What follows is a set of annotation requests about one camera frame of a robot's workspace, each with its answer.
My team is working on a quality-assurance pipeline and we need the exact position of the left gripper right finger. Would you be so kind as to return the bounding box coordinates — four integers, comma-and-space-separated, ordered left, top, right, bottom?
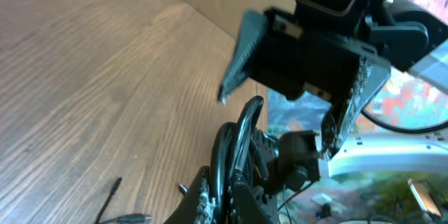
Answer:
229, 174, 272, 224

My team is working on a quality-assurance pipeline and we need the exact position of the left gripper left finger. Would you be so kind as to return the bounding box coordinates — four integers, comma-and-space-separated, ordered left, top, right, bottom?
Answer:
164, 166, 216, 224

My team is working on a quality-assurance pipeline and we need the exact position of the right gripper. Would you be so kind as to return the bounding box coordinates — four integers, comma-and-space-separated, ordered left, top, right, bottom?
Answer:
217, 8, 391, 160

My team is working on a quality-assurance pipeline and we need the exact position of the black usb cable bundle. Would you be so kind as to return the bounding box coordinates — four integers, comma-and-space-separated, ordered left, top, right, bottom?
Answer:
94, 94, 316, 224

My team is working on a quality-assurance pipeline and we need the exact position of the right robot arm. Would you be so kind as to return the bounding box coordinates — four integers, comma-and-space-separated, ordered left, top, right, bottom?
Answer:
218, 0, 447, 180

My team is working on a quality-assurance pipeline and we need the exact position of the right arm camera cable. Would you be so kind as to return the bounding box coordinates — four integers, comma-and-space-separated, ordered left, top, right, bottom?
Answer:
360, 108, 448, 135

